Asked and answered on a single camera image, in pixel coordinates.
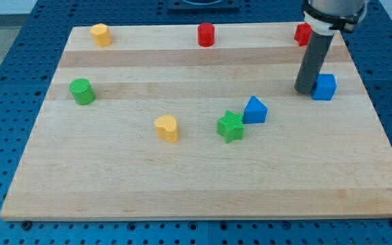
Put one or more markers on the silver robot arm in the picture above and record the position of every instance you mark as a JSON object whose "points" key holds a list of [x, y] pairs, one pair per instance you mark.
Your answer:
{"points": [[326, 17]]}

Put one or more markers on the blue triangle block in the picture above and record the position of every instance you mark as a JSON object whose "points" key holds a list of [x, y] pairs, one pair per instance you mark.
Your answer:
{"points": [[255, 111]]}

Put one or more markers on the yellow heart block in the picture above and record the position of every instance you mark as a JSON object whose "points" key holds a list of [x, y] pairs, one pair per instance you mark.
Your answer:
{"points": [[167, 128]]}

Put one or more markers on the green star block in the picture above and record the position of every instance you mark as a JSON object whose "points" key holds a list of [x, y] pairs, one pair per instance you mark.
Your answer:
{"points": [[231, 126]]}

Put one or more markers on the wooden board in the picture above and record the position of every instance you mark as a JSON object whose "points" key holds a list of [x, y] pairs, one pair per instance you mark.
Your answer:
{"points": [[104, 162]]}

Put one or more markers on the red cylinder block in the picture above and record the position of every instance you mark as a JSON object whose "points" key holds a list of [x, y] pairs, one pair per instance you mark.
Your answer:
{"points": [[206, 34]]}

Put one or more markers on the green cylinder block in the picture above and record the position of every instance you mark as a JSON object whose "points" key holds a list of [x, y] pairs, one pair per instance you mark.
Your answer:
{"points": [[82, 91]]}

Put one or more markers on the yellow hexagon block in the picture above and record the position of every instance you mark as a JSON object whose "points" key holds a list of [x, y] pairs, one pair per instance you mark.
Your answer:
{"points": [[101, 35]]}

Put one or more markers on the blue cube block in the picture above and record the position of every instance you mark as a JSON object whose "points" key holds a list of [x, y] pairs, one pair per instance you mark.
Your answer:
{"points": [[324, 88]]}

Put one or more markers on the red block behind rod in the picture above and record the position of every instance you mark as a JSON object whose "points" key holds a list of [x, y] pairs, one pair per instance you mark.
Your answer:
{"points": [[302, 34]]}

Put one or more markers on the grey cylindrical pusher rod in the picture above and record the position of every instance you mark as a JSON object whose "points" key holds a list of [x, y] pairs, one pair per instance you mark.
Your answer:
{"points": [[312, 62]]}

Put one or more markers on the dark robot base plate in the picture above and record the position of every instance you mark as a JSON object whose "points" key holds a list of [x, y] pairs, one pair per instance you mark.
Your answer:
{"points": [[202, 5]]}

